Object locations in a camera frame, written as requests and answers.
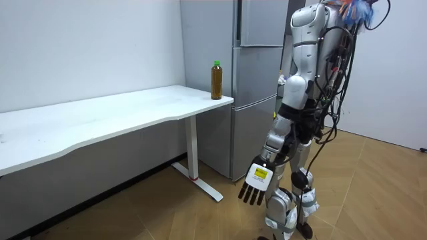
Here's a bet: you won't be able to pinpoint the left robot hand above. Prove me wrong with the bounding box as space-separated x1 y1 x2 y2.
238 161 276 207

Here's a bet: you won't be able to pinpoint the brown tea bottle green cap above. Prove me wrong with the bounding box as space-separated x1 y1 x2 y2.
210 60 224 101

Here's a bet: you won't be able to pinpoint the robot body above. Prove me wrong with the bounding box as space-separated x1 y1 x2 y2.
282 0 360 146

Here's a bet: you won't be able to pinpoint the grey fridge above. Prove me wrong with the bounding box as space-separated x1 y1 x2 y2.
179 0 290 182

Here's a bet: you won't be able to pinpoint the robot legs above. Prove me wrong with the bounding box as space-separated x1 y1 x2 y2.
256 139 321 240

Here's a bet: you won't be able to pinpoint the cable bundle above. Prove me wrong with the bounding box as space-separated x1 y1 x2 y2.
325 0 392 31

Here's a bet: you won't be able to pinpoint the white desk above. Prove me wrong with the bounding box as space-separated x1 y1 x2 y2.
0 85 235 203

